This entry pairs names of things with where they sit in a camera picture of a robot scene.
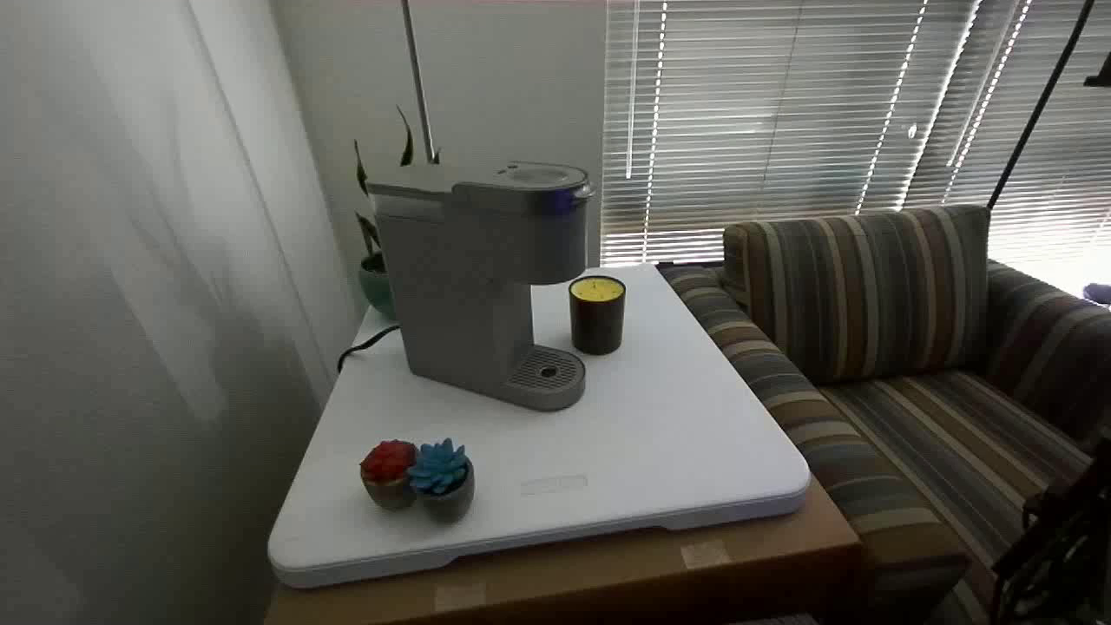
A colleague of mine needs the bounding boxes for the grey coffee machine lid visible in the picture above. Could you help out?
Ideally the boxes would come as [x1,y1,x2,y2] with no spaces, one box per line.
[494,158,595,222]

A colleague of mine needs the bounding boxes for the grey coffee machine body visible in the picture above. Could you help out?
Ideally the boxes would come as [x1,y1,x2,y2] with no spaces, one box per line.
[364,165,595,417]

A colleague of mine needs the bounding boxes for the dark jar yellow candle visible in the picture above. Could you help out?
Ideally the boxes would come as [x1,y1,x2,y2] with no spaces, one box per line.
[566,272,630,358]

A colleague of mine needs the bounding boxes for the white plastic table board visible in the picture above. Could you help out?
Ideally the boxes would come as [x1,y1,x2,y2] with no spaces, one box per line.
[263,263,817,590]

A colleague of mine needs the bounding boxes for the snake plant in teal pot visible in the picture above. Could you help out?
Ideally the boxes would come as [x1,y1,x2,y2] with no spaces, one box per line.
[352,104,419,322]

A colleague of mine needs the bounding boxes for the blue succulent in pot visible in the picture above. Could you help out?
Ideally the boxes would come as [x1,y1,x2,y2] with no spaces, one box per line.
[406,434,481,524]

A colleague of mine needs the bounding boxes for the red succulent in pot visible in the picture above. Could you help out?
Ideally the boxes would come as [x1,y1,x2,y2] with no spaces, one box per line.
[358,439,419,515]

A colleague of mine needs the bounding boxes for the thin grey lamp pole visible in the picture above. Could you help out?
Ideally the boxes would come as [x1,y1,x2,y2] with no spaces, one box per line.
[398,0,442,165]

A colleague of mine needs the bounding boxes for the brown table base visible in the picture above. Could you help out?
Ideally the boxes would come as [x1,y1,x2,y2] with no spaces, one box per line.
[261,474,867,625]

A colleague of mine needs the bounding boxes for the striped sofa back cushion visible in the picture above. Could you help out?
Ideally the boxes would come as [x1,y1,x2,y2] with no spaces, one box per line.
[721,204,992,390]

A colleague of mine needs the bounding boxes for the striped sofa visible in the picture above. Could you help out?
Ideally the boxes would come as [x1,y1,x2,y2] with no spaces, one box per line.
[656,204,1111,625]

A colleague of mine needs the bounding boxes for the thin black stand pole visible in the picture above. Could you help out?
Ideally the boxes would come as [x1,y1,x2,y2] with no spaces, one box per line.
[985,0,1096,211]

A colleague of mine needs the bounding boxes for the black metal stand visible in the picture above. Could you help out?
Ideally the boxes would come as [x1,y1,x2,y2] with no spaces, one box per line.
[991,427,1111,625]

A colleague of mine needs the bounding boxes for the black power cable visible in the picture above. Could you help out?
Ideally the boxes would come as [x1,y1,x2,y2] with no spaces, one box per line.
[332,319,402,376]

